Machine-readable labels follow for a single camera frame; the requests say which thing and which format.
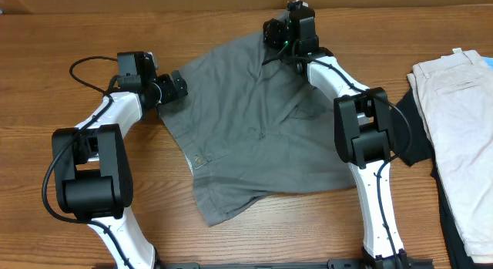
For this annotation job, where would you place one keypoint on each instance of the black folded garment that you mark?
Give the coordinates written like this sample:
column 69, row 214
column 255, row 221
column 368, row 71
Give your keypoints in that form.
column 415, row 147

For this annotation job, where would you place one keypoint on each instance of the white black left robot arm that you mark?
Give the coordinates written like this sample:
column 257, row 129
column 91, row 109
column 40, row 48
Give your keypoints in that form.
column 89, row 180

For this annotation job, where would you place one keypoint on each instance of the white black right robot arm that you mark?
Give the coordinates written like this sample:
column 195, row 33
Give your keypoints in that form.
column 363, row 130

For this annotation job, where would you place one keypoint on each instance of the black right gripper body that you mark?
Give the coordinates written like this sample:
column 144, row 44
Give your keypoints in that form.
column 278, row 36

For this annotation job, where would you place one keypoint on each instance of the grey shorts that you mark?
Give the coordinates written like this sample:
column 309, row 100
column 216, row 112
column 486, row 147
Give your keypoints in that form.
column 250, row 127

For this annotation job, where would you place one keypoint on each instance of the light blue cloth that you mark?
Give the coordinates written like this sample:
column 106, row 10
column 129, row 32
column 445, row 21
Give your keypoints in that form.
column 489, row 61

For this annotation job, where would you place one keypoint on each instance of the light beige folded shorts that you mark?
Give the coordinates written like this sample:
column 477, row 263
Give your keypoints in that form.
column 453, row 95

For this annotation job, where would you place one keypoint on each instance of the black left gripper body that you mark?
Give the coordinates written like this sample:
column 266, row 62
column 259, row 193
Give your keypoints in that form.
column 168, row 91

